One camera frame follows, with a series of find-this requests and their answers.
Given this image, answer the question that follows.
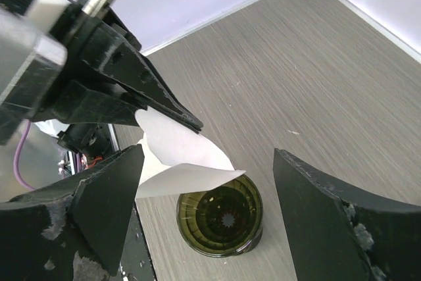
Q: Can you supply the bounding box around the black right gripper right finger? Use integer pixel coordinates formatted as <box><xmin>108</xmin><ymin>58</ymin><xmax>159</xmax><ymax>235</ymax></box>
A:
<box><xmin>273</xmin><ymin>149</ymin><xmax>420</xmax><ymax>280</ymax></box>

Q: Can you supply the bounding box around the dark green glass dripper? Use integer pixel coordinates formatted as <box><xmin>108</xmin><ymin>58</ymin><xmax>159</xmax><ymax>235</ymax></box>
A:
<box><xmin>176</xmin><ymin>175</ymin><xmax>263</xmax><ymax>258</ymax></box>

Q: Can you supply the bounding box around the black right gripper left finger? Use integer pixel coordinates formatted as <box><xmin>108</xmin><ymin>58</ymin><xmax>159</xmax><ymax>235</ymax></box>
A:
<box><xmin>1</xmin><ymin>145</ymin><xmax>144</xmax><ymax>280</ymax></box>

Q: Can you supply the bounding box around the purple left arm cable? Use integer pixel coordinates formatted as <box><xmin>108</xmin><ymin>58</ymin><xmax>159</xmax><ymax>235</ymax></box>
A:
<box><xmin>14</xmin><ymin>119</ymin><xmax>37</xmax><ymax>192</ymax></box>

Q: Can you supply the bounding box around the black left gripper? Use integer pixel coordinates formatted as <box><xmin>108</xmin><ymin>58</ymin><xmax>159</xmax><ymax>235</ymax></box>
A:
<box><xmin>1</xmin><ymin>0</ymin><xmax>141</xmax><ymax>143</ymax></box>

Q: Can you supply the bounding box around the white paper coffee filter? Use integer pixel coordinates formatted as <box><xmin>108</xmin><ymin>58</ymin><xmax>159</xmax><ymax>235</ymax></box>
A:
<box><xmin>135</xmin><ymin>107</ymin><xmax>245</xmax><ymax>199</ymax></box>

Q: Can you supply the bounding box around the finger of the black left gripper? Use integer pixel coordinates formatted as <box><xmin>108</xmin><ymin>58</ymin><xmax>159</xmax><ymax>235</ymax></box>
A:
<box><xmin>78</xmin><ymin>20</ymin><xmax>203</xmax><ymax>133</ymax></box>

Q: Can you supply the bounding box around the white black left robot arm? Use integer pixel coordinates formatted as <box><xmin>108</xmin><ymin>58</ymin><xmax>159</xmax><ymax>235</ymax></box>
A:
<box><xmin>1</xmin><ymin>0</ymin><xmax>203</xmax><ymax>157</ymax></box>

